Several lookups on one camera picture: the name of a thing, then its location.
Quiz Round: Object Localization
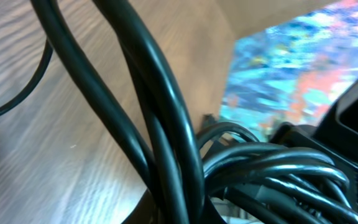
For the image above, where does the black cable bundle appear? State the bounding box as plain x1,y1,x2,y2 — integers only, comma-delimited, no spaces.
0,0,358,224

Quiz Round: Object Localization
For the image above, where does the cardboard backboard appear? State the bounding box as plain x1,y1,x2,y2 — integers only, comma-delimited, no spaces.
216,0,341,41

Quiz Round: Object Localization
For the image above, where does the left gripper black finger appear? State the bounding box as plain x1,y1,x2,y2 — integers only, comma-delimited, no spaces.
268,67,358,224

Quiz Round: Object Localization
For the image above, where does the colourful patterned cloth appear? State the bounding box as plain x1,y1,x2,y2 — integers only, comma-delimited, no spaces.
219,1,358,140

